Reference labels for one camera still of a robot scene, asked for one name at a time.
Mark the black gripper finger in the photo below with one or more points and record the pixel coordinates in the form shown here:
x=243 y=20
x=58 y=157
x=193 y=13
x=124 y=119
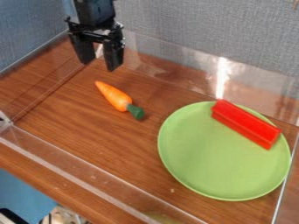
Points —
x=82 y=48
x=113 y=54

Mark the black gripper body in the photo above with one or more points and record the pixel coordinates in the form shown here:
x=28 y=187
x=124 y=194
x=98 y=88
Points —
x=105 y=33

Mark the orange toy carrot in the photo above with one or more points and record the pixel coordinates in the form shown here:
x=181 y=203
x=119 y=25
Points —
x=119 y=100

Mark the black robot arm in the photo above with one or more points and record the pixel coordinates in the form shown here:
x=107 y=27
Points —
x=93 y=11

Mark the red rectangular block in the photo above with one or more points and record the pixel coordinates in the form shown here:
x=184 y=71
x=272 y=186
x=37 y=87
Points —
x=248 y=125

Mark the green plate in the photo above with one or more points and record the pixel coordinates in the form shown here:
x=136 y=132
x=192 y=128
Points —
x=213 y=161

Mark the clear acrylic enclosure wall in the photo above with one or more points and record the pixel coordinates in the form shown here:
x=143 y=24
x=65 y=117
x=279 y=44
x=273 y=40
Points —
x=90 y=156

